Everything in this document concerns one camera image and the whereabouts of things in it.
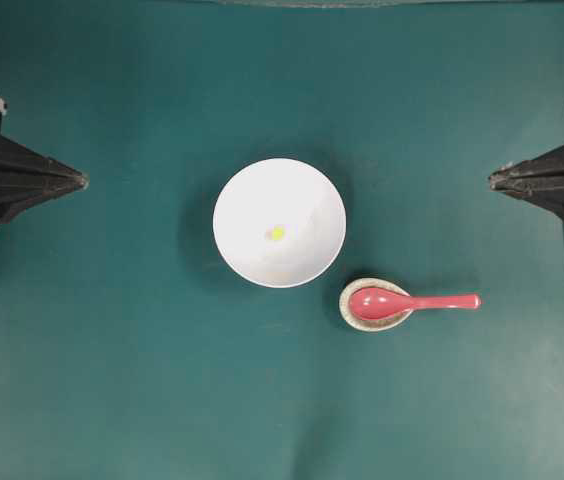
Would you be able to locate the red plastic spoon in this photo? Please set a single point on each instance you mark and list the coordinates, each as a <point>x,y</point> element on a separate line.
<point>375,303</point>

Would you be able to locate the green table mat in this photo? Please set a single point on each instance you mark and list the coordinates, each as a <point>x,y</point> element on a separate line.
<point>130,350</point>

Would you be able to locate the speckled ceramic spoon rest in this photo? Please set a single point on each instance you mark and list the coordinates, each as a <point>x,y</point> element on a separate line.
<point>370,326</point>

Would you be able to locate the white round bowl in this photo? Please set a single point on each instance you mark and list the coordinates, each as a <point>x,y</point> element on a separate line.
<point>279,192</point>

